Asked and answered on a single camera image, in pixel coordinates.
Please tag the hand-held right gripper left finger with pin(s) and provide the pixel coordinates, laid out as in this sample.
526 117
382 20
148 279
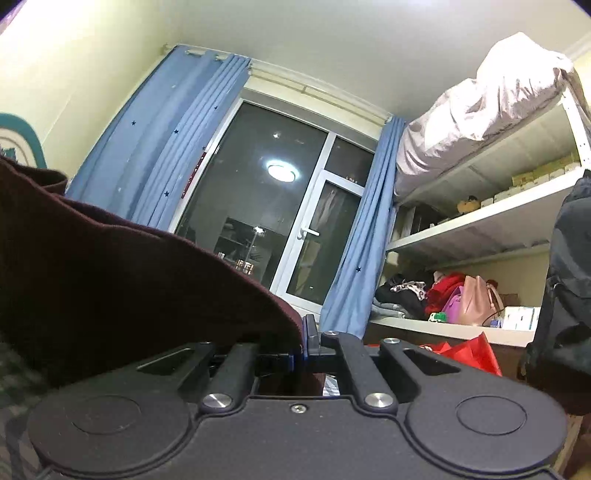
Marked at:
277 364

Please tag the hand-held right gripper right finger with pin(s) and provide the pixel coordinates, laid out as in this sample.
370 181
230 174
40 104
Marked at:
310 337

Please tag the maroon printed sweatshirt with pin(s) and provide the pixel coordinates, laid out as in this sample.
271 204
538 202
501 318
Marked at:
115 277

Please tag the pile of folded clothes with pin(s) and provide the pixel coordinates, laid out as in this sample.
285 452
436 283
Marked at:
406 300

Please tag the blue star curtain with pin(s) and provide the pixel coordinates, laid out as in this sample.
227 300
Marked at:
364 230
161 138

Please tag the white framed window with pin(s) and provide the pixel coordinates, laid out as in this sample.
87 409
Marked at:
258 207

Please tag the magenta handbag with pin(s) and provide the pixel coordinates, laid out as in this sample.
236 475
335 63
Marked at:
452 304

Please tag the red cloth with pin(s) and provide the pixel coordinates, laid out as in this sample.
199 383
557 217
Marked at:
445 282

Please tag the red fabric bag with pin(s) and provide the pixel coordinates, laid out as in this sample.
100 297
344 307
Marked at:
475 353

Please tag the pale pink handbag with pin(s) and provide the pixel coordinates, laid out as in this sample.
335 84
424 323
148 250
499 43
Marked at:
478 297

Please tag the white shelf unit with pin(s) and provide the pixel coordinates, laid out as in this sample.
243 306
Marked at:
461 226

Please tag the yellow plush toy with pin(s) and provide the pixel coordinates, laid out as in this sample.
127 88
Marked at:
468 204

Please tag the white and blue boxes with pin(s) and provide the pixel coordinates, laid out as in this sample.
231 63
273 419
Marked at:
521 318

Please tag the white curtain rod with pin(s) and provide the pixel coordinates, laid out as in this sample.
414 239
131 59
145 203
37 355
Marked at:
295 85

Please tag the black backpack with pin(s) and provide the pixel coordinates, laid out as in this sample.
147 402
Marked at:
568 277

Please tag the row of yellow boxes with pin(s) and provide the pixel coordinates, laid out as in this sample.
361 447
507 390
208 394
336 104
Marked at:
545 173

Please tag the white bedding bundle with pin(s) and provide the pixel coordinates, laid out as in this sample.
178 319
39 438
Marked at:
485 101

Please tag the teal and white headboard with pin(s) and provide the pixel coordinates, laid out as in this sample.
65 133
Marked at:
23 134

